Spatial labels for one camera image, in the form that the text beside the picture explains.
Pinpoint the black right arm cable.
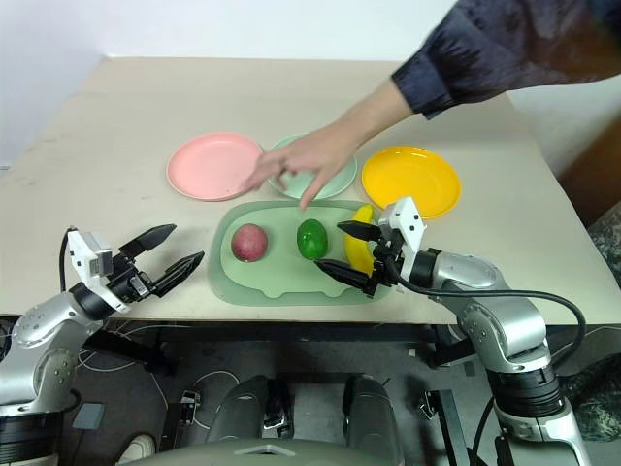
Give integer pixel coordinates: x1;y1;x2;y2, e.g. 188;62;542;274
396;274;588;373

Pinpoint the yellow banana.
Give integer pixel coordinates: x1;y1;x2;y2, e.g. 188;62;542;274
343;204;378;277

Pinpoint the person's bare hand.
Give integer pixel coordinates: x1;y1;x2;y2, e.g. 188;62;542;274
242;119;371;213

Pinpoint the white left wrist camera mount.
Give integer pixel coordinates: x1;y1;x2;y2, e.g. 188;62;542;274
66;230;132;315

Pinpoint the red apple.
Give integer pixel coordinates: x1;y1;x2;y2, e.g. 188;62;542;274
230;222;270;264

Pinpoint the light green plate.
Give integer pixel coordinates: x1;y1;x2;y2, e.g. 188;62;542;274
266;132;360;201

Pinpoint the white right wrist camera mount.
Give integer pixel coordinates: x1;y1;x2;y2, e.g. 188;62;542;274
376;196;429;274

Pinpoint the small grey box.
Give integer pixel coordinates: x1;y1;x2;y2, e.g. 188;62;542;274
72;402;107;431

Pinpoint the dark rounded robot leg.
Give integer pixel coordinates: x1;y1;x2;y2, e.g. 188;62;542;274
344;374;408;466
205;374;293;444

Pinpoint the green lime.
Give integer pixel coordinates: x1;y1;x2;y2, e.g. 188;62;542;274
296;218;330;260

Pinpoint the white shoe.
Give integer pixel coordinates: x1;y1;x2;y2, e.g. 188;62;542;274
117;433;157;465

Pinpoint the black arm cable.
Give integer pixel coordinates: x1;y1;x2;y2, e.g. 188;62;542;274
396;274;588;373
58;225;82;295

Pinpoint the black table frame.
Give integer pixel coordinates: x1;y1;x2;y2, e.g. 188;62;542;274
80;320;470;378

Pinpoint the grey robot torso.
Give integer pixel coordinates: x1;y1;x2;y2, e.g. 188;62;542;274
133;438;405;466

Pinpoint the light green tray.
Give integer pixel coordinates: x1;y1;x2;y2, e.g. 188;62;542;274
208;199;395;308

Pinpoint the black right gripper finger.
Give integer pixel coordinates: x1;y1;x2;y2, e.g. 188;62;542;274
314;258;378;298
336;219;385;242

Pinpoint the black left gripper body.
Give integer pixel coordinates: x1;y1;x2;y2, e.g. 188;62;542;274
104;250;159;305

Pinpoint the camouflage cloth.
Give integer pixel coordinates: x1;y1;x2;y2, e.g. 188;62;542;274
560;198;621;444

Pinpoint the pink plate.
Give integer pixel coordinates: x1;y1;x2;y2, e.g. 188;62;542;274
166;134;266;203

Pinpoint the brown wooden furniture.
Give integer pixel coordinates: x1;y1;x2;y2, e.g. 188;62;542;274
556;129;621;225

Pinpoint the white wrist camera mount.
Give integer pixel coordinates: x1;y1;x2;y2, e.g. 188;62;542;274
66;230;132;315
376;196;429;274

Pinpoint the yellow plate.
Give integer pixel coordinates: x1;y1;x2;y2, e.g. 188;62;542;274
361;146;464;221

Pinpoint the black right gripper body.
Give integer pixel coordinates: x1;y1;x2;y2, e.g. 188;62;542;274
369;226;408;293

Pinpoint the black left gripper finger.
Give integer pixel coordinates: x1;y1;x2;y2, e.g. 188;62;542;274
118;223;179;260
152;250;207;298

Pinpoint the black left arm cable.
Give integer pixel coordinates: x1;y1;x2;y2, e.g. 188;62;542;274
58;225;82;295

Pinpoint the white floor cable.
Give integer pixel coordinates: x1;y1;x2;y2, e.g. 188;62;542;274
77;323;244;414

